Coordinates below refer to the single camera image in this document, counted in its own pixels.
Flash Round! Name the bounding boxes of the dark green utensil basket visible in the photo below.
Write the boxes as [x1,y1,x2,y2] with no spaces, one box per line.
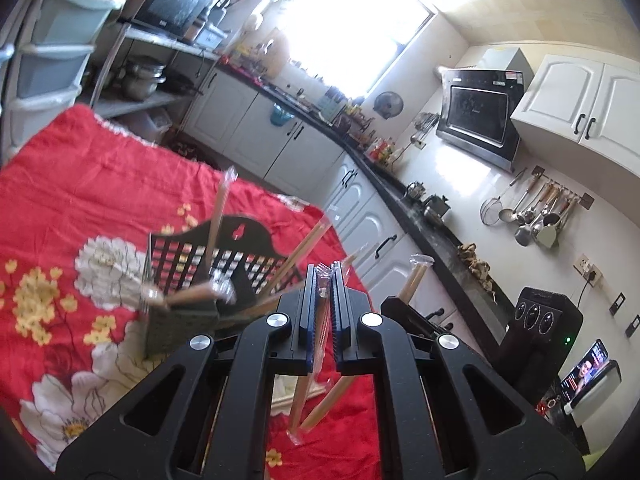
[139,216,286,358]

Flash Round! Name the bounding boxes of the plastic drawer tower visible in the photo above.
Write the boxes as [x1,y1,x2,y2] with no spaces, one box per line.
[1,0,126,164]
[0,0,32,106]

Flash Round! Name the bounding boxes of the ginger root on counter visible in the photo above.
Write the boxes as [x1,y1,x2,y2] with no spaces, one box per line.
[457,243,496,296]

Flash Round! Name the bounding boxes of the black range hood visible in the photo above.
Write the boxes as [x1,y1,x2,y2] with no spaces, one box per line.
[436,68,525,172]

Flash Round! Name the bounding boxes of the beige cutting board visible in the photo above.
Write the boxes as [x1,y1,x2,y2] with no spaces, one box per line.
[259,28,290,79]

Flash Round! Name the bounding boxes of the red floral tablecloth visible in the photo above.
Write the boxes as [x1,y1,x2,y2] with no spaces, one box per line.
[1,105,382,479]

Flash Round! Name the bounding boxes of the smartphone on stand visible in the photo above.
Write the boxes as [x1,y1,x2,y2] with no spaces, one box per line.
[561,339,608,402]

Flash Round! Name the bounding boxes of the chopsticks horizontal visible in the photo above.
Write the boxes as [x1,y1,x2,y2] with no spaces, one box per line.
[205,166,238,273]

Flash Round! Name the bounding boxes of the left plastic drawer tower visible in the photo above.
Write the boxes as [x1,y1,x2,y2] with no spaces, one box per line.
[0,0,32,106]

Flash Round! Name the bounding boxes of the black electric appliance tower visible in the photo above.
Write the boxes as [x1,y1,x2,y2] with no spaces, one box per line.
[494,287,584,405]

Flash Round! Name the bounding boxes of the small wall fan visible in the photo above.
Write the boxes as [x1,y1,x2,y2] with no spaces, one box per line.
[373,91,404,120]

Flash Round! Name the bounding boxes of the steel pot on shelf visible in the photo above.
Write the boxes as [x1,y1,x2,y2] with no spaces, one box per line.
[120,55,166,102]

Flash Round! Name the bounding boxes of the wrapped chopsticks right clear packet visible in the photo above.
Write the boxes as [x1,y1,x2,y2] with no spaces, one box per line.
[398,254,435,304]

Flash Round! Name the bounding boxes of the white lower cabinets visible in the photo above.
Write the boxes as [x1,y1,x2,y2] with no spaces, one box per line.
[179,66,482,346]

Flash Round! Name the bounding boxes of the white upper cabinet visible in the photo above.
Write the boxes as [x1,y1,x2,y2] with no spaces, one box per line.
[511,54,639,200]

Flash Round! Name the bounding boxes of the black microwave oven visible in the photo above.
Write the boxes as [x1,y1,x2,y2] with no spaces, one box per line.
[130,0,213,38]

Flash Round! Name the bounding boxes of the dark teapot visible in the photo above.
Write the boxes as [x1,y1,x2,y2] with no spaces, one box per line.
[423,194,450,226]

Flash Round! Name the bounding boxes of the window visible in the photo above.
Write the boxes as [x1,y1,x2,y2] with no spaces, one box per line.
[265,0,434,98]

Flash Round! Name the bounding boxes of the hanging metal ladle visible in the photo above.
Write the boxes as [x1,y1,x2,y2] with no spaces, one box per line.
[514,184,560,247]

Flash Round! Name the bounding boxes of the steel kettle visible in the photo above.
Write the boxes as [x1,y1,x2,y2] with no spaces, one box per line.
[404,181,425,203]

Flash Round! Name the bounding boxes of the metal shelf rack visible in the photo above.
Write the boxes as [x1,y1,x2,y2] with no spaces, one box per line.
[81,22,219,118]

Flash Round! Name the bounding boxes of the chopsticks long diagonal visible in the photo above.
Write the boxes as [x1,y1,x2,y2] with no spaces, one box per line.
[286,264,355,445]

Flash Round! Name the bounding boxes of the right plastic drawer tower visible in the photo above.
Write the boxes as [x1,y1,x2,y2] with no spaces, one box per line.
[1,0,126,164]

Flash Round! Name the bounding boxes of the hanging metal strainer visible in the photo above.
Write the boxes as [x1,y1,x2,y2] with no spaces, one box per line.
[480,168,526,226]

